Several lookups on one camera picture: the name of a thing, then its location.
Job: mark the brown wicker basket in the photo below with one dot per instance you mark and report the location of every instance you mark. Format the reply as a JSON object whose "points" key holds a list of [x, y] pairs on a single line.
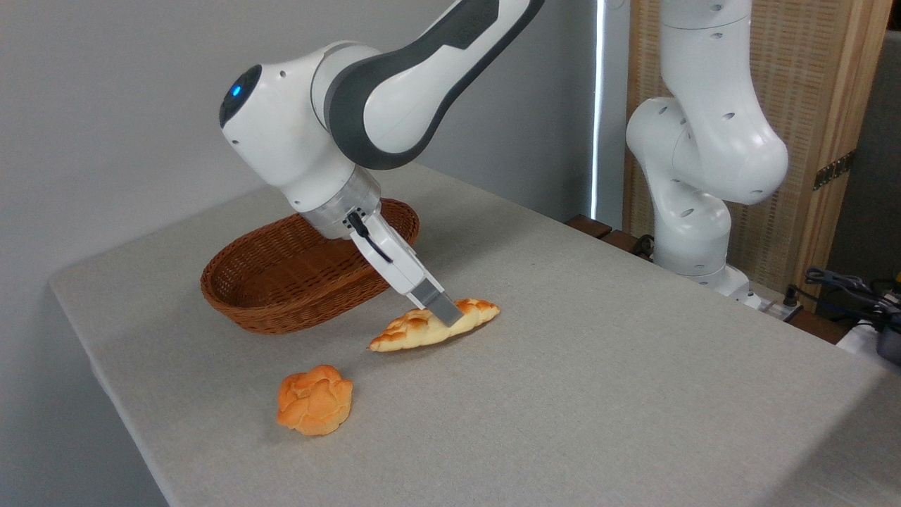
{"points": [[281, 310]]}

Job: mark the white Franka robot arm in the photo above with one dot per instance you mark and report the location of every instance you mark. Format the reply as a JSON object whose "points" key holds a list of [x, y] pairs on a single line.
{"points": [[281, 141]]}

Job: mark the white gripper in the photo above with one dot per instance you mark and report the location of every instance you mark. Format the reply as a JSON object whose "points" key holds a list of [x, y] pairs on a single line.
{"points": [[398, 260]]}

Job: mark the black power plug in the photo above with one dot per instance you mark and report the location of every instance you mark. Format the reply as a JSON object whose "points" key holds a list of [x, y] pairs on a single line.
{"points": [[792, 296]]}

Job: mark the dark grey device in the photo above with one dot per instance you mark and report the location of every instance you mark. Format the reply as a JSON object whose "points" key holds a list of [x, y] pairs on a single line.
{"points": [[890, 341]]}

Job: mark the long braided bread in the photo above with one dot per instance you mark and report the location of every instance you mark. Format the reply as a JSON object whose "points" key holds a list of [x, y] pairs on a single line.
{"points": [[408, 334]]}

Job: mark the round orange bread roll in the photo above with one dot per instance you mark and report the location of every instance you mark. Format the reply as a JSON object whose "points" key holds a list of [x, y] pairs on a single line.
{"points": [[314, 403]]}

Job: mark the metal screen hinge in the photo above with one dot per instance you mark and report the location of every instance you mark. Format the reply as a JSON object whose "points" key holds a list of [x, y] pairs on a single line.
{"points": [[834, 170]]}

